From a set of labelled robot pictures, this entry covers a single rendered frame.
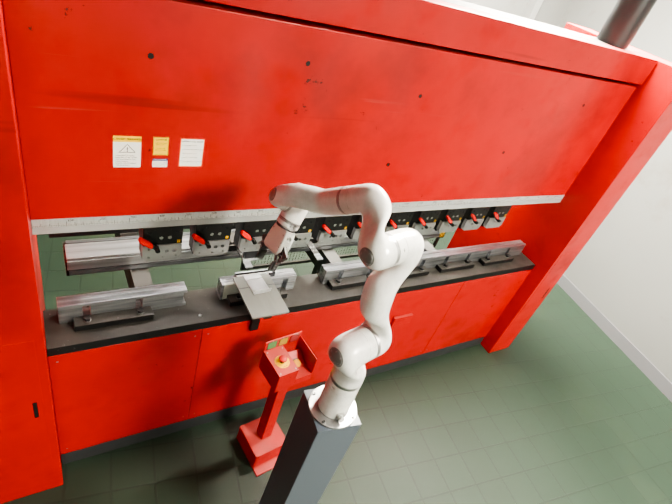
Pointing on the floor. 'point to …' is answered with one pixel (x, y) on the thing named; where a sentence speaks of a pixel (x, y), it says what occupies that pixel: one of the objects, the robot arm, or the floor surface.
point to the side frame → (578, 199)
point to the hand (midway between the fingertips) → (266, 262)
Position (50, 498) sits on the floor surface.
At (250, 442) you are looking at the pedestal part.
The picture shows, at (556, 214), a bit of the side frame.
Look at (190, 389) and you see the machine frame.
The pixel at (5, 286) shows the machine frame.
